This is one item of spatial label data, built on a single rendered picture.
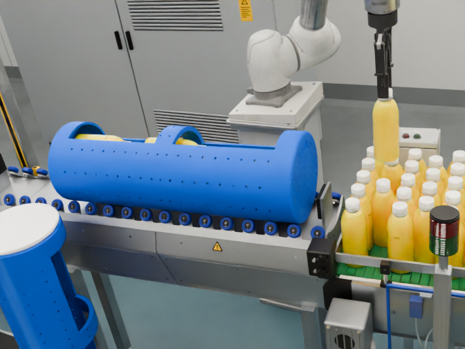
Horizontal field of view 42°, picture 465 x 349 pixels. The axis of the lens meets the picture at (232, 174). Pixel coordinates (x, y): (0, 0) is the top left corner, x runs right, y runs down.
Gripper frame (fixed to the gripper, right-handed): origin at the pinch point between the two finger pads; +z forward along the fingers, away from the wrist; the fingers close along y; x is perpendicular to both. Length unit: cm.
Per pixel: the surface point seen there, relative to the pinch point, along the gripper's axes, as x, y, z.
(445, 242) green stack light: 21, 44, 18
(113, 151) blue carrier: -85, 14, 18
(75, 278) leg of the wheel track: -121, 14, 79
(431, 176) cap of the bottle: 12.8, 1.9, 27.7
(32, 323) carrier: -107, 52, 64
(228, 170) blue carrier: -43, 17, 21
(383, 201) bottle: 0.8, 10.4, 31.8
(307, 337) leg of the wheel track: -26, 15, 88
